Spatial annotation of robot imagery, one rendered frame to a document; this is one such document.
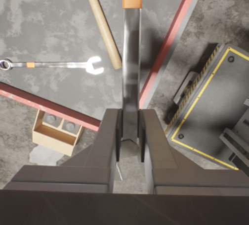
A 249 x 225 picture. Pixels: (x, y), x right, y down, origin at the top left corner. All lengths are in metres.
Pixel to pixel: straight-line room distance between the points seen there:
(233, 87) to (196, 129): 0.34
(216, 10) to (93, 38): 1.16
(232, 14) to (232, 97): 0.61
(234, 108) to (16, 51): 1.16
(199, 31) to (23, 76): 1.21
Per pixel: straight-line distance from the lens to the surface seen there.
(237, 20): 1.56
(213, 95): 1.18
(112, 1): 0.46
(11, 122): 1.81
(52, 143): 1.44
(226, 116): 1.26
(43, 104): 0.49
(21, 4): 0.52
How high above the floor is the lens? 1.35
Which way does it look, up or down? 73 degrees down
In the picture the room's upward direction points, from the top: 174 degrees counter-clockwise
